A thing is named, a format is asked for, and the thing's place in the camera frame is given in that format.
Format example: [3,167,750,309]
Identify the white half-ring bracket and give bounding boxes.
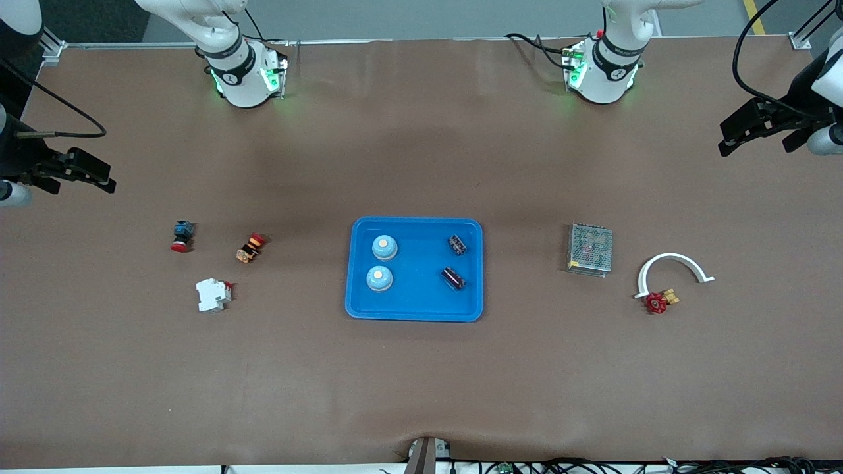
[634,253,716,300]

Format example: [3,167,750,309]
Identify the white circuit breaker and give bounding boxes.
[195,278,234,313]

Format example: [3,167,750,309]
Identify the blue red push button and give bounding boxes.
[170,221,196,253]

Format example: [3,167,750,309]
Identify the orange red button switch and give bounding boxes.
[236,233,267,264]

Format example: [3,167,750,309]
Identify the blue plastic tray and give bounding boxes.
[345,217,485,323]

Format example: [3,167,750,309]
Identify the metal mesh power supply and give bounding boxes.
[566,222,614,278]

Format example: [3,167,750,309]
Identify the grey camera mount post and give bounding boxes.
[403,436,441,474]

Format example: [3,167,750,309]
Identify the black arm base cable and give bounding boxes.
[506,32,574,70]

